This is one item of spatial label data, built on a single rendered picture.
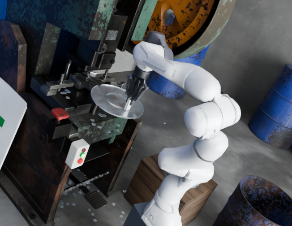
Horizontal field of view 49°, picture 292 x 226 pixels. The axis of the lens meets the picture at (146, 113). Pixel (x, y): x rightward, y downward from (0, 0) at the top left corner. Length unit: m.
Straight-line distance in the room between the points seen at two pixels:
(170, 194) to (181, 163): 0.20
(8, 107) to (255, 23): 3.64
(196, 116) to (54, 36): 0.96
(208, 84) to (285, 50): 3.54
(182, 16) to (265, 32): 2.97
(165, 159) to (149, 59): 0.42
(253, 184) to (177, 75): 1.32
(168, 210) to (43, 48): 1.02
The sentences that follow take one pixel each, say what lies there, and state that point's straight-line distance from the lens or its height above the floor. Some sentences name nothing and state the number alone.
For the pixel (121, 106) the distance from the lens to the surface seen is 1.62.
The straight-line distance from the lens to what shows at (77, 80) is 1.75.
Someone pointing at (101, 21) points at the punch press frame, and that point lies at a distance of 1.50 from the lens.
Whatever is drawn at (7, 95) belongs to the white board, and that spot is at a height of 0.54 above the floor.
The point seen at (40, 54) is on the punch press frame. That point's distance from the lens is 1.79.
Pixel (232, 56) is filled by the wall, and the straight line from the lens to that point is 4.88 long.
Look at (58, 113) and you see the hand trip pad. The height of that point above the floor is 0.76.
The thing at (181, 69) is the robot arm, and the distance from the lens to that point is 1.21.
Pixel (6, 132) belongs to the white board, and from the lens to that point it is 1.93.
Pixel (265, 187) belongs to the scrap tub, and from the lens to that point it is 2.39.
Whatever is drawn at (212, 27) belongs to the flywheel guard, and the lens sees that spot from 1.71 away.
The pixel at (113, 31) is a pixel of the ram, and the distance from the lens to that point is 1.65.
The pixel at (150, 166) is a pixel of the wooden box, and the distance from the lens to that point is 2.06.
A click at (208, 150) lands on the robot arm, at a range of 1.19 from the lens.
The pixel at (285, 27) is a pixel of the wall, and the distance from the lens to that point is 4.66.
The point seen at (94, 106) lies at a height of 0.70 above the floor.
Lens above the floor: 1.55
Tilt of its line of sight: 27 degrees down
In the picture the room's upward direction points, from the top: 24 degrees clockwise
